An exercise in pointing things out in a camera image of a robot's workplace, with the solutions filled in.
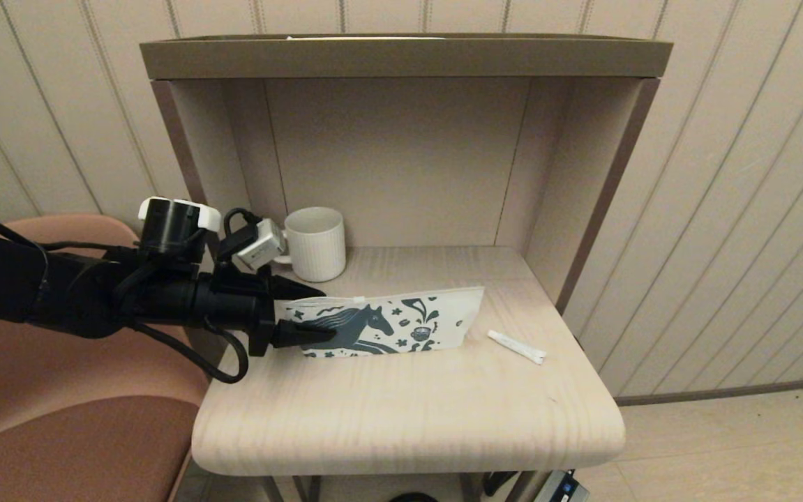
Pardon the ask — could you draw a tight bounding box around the beige wooden hutch desk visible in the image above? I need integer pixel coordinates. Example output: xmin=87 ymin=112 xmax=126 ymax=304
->
xmin=140 ymin=33 xmax=674 ymax=502

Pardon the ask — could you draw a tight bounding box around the brown wall baseboard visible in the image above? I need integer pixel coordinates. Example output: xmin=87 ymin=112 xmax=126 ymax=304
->
xmin=614 ymin=375 xmax=803 ymax=406

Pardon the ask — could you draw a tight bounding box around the grey box with blue label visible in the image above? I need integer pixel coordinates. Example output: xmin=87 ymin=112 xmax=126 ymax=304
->
xmin=534 ymin=469 xmax=590 ymax=502

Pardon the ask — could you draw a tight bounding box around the white horse print pouch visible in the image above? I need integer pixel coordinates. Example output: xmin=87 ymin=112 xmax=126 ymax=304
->
xmin=274 ymin=286 xmax=485 ymax=358

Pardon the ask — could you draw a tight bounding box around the brown upholstered chair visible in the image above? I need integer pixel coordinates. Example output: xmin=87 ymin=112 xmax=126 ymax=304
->
xmin=0 ymin=213 xmax=210 ymax=502

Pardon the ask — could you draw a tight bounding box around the small white toothpaste tube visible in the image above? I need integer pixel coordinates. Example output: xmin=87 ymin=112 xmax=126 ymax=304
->
xmin=487 ymin=330 xmax=547 ymax=365

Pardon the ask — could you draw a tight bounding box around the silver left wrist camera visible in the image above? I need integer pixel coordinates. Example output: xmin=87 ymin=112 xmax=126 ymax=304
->
xmin=237 ymin=220 xmax=288 ymax=271

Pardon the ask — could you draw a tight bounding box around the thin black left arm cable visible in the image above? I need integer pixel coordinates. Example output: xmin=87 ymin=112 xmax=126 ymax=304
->
xmin=0 ymin=202 xmax=140 ymax=255

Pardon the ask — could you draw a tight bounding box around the black left camera plug cable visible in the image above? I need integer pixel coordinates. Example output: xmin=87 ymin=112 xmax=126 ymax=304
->
xmin=216 ymin=208 xmax=267 ymax=262

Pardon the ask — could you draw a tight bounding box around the white ribbed ceramic mug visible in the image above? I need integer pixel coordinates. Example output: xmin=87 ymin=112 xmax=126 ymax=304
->
xmin=272 ymin=206 xmax=347 ymax=282

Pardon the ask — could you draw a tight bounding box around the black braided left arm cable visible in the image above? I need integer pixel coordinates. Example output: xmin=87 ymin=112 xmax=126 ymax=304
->
xmin=133 ymin=317 xmax=250 ymax=384

